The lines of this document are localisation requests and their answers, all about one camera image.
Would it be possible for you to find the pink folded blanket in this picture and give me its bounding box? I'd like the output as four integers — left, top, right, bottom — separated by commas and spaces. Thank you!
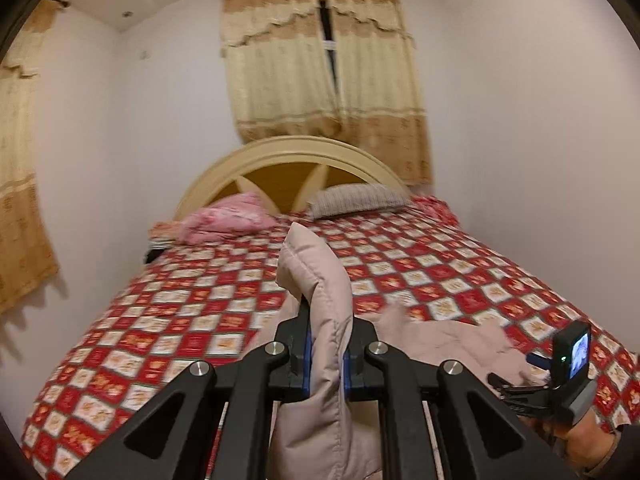
177, 191, 278, 246

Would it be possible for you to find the beige patterned window curtain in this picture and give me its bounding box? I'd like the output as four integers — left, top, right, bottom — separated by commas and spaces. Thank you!
325, 0, 433, 186
220, 0, 342, 143

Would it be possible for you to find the pink quilted jacket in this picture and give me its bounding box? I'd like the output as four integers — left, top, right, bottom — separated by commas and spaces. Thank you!
272, 222, 533, 480

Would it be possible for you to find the beige patterned side curtain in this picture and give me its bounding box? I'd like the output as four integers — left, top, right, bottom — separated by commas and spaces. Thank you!
0, 0, 63, 316

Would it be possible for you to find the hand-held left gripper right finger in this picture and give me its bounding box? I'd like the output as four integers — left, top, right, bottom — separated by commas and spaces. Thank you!
342, 317, 576, 480

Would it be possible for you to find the cream wooden bed headboard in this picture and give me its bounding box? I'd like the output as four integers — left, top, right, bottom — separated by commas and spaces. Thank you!
172, 135, 413, 223

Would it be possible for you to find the person's right hand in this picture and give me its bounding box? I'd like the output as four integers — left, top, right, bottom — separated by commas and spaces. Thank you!
542, 407, 621, 471

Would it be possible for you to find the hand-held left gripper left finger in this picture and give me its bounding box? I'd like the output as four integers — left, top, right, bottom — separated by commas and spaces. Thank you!
65, 305, 313, 480

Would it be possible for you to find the folded patterned sheet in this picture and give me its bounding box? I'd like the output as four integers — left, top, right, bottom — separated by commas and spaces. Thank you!
149, 220, 183, 247

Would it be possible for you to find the bed with red patterned sheet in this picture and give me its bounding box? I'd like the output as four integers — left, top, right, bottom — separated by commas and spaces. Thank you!
20, 195, 638, 480

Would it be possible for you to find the grey striped pillow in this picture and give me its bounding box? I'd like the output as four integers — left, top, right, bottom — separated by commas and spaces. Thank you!
306, 183, 413, 221

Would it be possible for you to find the dark window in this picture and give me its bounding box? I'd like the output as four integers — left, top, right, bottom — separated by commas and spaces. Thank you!
319, 0, 341, 96

